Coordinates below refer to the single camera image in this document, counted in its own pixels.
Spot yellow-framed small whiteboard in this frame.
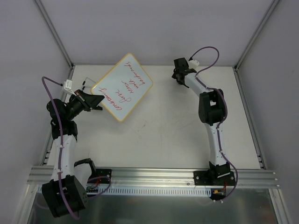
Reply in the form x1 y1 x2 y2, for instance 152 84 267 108
90 53 153 122

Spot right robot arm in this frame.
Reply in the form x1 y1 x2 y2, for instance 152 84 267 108
172 58 235 186

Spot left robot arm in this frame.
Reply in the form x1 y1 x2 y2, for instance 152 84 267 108
42 90 105 219

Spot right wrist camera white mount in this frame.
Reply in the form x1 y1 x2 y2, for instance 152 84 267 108
188 59 199 70

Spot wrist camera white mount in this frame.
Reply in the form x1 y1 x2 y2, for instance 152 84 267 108
63 79 74 95
188 59 199 70

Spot wire whiteboard stand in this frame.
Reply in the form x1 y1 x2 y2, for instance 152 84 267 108
81 77 96 91

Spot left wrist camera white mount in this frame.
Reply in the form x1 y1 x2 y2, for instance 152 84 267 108
63 79 74 95

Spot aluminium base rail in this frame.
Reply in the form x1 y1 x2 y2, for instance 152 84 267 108
27 166 281 189

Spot white slotted cable duct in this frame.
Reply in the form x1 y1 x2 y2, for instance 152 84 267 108
37 185 213 197

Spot left aluminium frame post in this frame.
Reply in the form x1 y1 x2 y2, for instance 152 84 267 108
33 0 73 69

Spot aluminium frame post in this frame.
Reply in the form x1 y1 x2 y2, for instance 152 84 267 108
33 0 73 69
234 0 281 71

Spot right aluminium frame post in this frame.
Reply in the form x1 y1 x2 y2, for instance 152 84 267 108
234 0 281 71

